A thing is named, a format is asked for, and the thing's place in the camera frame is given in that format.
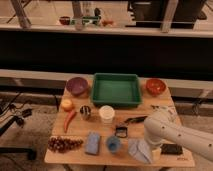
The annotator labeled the small black square clip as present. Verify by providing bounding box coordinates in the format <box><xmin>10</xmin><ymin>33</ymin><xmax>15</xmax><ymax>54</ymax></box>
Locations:
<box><xmin>115</xmin><ymin>127</ymin><xmax>128</xmax><ymax>138</ymax></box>

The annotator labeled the bunch of dark grapes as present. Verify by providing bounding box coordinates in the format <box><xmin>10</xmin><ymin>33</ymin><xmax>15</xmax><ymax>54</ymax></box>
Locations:
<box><xmin>48</xmin><ymin>137</ymin><xmax>83</xmax><ymax>153</ymax></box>

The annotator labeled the light blue towel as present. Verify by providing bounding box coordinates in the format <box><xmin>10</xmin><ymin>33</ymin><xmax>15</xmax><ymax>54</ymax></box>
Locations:
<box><xmin>128</xmin><ymin>139</ymin><xmax>153</xmax><ymax>164</ymax></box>

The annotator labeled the black handled brush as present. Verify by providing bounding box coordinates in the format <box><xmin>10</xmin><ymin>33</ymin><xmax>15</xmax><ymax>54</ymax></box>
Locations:
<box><xmin>116</xmin><ymin>116</ymin><xmax>147</xmax><ymax>128</ymax></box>

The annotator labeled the red bowl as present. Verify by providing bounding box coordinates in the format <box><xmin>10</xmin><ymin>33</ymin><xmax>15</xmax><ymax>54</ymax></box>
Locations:
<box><xmin>146</xmin><ymin>78</ymin><xmax>166</xmax><ymax>96</ymax></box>

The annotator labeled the metal striped cup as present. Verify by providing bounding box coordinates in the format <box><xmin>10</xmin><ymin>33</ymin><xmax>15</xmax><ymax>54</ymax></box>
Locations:
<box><xmin>80</xmin><ymin>105</ymin><xmax>91</xmax><ymax>120</ymax></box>

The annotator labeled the green plastic tray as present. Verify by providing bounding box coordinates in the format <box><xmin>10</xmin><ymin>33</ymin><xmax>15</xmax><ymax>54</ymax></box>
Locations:
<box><xmin>90</xmin><ymin>73</ymin><xmax>142</xmax><ymax>108</ymax></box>

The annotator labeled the purple bowl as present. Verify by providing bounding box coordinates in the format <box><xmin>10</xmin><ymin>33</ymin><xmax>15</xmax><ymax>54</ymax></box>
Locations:
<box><xmin>66</xmin><ymin>77</ymin><xmax>89</xmax><ymax>97</ymax></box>

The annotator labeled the white cup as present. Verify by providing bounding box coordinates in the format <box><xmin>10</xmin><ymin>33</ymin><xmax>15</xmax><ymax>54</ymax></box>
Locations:
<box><xmin>99</xmin><ymin>105</ymin><xmax>115</xmax><ymax>124</ymax></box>

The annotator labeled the small blue cup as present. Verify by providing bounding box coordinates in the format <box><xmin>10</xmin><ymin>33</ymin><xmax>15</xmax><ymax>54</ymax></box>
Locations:
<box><xmin>106</xmin><ymin>136</ymin><xmax>121</xmax><ymax>153</ymax></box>

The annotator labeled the yellow apple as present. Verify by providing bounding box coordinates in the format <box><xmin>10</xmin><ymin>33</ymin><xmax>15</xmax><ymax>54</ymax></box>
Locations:
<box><xmin>61</xmin><ymin>99</ymin><xmax>74</xmax><ymax>111</ymax></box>

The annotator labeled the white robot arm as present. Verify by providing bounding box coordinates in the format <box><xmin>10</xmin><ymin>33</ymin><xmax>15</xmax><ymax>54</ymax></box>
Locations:
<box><xmin>144</xmin><ymin>110</ymin><xmax>213</xmax><ymax>162</ymax></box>

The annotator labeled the blue sponge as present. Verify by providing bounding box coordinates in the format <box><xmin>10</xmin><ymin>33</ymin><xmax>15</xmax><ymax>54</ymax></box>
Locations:
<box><xmin>85</xmin><ymin>132</ymin><xmax>101</xmax><ymax>155</ymax></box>

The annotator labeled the orange carrot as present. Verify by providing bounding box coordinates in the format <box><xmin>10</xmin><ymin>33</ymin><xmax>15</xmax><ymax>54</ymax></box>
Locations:
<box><xmin>63</xmin><ymin>110</ymin><xmax>76</xmax><ymax>133</ymax></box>

